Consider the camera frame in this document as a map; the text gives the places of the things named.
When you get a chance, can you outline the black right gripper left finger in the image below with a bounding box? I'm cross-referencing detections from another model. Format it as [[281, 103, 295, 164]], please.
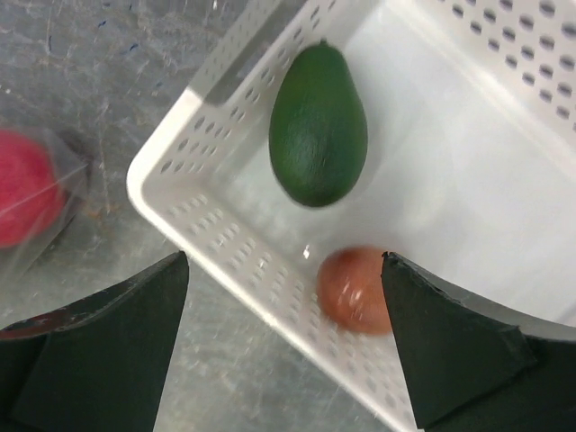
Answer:
[[1, 252, 189, 431]]

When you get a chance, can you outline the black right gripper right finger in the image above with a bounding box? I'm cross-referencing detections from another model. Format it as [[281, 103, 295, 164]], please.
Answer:
[[382, 252, 575, 431]]

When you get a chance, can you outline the brown toy passion fruit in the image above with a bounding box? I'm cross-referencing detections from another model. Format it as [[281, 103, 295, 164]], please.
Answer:
[[316, 247, 392, 335]]

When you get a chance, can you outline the red toy apple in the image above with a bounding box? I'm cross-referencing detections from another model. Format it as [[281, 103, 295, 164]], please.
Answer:
[[1, 130, 66, 249]]

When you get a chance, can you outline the white perforated plastic basket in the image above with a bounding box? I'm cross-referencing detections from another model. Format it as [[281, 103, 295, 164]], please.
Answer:
[[127, 1, 575, 431]]

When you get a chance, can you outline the dark green toy avocado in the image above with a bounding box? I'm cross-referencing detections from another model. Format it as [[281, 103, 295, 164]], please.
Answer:
[[268, 40, 368, 208]]

